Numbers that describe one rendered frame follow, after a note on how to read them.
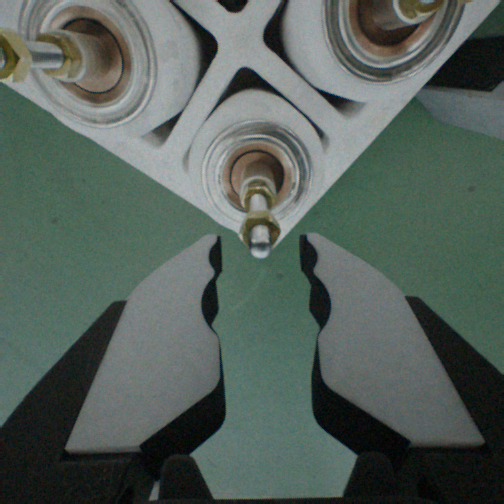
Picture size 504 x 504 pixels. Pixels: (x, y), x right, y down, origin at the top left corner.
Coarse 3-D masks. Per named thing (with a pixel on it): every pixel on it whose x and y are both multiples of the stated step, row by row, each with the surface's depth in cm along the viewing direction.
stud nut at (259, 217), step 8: (248, 216) 13; (256, 216) 13; (264, 216) 13; (272, 216) 14; (248, 224) 13; (256, 224) 13; (264, 224) 13; (272, 224) 13; (240, 232) 13; (248, 232) 13; (272, 232) 13; (280, 232) 13; (248, 240) 14; (272, 240) 14
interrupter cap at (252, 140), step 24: (264, 120) 18; (216, 144) 19; (240, 144) 19; (264, 144) 19; (288, 144) 19; (216, 168) 19; (240, 168) 20; (288, 168) 20; (312, 168) 19; (216, 192) 20; (288, 192) 20; (240, 216) 21; (288, 216) 21
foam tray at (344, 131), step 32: (192, 0) 20; (256, 0) 20; (480, 0) 20; (224, 32) 21; (256, 32) 21; (224, 64) 22; (256, 64) 23; (32, 96) 24; (192, 96) 24; (224, 96) 33; (288, 96) 24; (320, 96) 24; (160, 128) 30; (192, 128) 25; (320, 128) 29; (352, 128) 25; (128, 160) 26; (160, 160) 26; (352, 160) 27; (192, 192) 28; (320, 192) 28
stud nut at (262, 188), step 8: (248, 184) 17; (256, 184) 17; (264, 184) 16; (248, 192) 16; (256, 192) 16; (264, 192) 16; (272, 192) 17; (248, 200) 17; (272, 200) 17; (248, 208) 17
